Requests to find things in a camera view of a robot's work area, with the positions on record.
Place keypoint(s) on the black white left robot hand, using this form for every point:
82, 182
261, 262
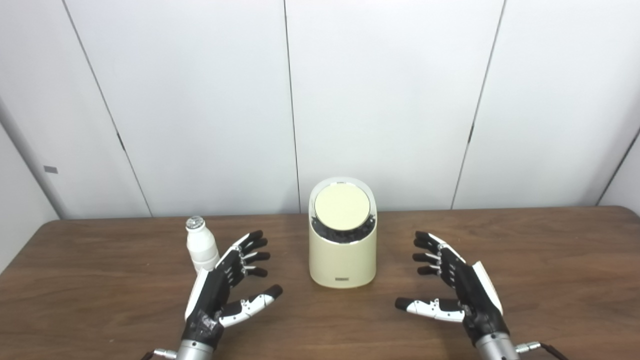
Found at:
210, 292

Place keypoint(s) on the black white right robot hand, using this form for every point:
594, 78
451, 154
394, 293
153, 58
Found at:
475, 295

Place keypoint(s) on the small white plastic bottle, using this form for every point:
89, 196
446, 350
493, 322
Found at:
201, 247

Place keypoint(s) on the cream round bin lid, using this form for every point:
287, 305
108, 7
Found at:
342, 206

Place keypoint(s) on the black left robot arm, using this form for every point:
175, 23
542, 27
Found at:
196, 351

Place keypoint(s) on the black bin liner bag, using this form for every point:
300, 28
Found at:
345, 235

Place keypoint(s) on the cream lidded trash can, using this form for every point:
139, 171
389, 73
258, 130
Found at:
342, 262

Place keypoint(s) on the small grey wall label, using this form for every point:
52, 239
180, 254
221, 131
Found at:
50, 169

